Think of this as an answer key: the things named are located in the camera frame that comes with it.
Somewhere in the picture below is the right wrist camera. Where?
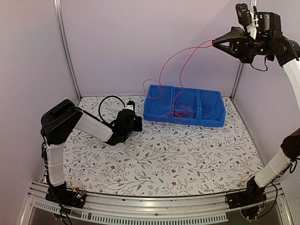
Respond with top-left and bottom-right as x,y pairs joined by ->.
235,3 -> 259,40

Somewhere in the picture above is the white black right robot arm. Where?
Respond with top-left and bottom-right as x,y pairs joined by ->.
212,4 -> 300,204

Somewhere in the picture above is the aluminium front rail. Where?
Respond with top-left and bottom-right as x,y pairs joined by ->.
20,181 -> 294,225

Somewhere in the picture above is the black sleeved left arm cable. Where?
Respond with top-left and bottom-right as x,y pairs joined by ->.
98,95 -> 127,125

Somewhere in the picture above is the aluminium frame post left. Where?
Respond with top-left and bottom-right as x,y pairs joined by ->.
53,0 -> 82,100

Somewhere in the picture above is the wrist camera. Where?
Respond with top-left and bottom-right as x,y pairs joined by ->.
125,100 -> 135,112
235,3 -> 259,40

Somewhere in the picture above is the blue cable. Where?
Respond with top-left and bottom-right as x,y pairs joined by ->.
201,104 -> 222,120

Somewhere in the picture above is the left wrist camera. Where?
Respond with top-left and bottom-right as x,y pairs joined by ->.
125,100 -> 135,112

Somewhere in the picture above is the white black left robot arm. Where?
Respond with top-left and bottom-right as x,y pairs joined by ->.
40,99 -> 143,203

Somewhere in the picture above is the blue three-compartment plastic bin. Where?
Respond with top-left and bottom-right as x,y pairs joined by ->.
143,85 -> 226,128

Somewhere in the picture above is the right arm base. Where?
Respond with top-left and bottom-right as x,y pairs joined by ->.
225,177 -> 267,220

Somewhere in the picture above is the floral patterned tablecloth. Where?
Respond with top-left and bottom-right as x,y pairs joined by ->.
63,97 -> 263,196

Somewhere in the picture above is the aluminium frame post right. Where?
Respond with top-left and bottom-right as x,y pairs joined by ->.
229,0 -> 258,100

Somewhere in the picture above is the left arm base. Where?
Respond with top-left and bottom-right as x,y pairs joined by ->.
45,187 -> 86,209

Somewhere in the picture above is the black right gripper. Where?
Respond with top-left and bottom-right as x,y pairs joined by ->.
212,26 -> 272,63

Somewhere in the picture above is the aluminium frame post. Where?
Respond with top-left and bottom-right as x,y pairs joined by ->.
53,0 -> 82,100
229,0 -> 258,100

